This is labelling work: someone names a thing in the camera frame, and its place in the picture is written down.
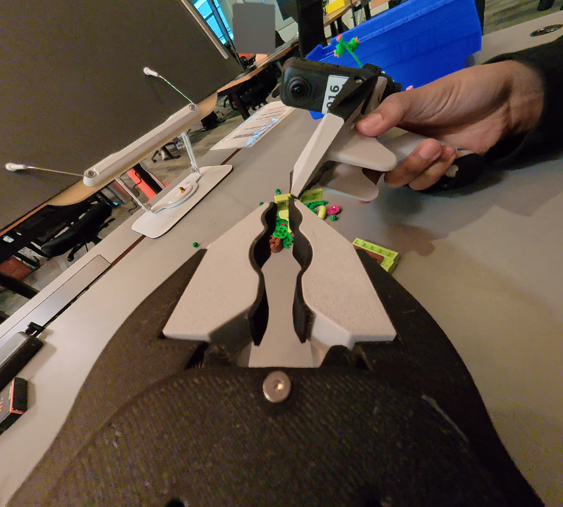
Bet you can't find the white stand with bar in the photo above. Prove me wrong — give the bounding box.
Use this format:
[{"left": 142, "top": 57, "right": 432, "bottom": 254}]
[{"left": 4, "top": 66, "right": 234, "bottom": 239}]

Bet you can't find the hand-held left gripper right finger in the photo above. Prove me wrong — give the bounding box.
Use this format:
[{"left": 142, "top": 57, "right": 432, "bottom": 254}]
[{"left": 291, "top": 199, "right": 397, "bottom": 354}]

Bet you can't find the blue plastic bin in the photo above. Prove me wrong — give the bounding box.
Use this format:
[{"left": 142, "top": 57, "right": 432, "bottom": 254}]
[{"left": 305, "top": 0, "right": 483, "bottom": 90}]

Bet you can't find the person's right forearm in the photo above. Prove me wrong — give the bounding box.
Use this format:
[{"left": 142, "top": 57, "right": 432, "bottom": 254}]
[{"left": 481, "top": 34, "right": 563, "bottom": 162}]

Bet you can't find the person's right hand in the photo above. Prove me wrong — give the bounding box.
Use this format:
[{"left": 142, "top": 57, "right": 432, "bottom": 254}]
[{"left": 355, "top": 60, "right": 547, "bottom": 191}]

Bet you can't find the green toy plant stem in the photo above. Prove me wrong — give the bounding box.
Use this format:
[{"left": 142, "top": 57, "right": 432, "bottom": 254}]
[{"left": 333, "top": 33, "right": 366, "bottom": 69}]

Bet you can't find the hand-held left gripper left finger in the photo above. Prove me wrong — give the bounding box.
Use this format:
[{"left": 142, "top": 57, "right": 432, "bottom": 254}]
[{"left": 162, "top": 201, "right": 279, "bottom": 360}]

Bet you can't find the lime and brown toy panel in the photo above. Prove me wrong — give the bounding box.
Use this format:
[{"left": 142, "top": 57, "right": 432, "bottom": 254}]
[{"left": 352, "top": 237, "right": 401, "bottom": 274}]

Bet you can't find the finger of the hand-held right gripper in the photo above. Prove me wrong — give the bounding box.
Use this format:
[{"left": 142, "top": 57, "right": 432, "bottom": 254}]
[{"left": 290, "top": 112, "right": 349, "bottom": 199}]

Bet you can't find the white printed paper sheet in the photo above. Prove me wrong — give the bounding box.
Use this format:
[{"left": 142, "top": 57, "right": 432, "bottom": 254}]
[{"left": 210, "top": 101, "right": 296, "bottom": 151}]

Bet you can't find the large black board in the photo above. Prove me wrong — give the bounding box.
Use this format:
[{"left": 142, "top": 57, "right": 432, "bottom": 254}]
[{"left": 0, "top": 0, "right": 234, "bottom": 219}]

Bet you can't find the pile of small toy pieces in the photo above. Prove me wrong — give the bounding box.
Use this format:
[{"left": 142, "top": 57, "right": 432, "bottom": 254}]
[{"left": 259, "top": 187, "right": 342, "bottom": 255}]

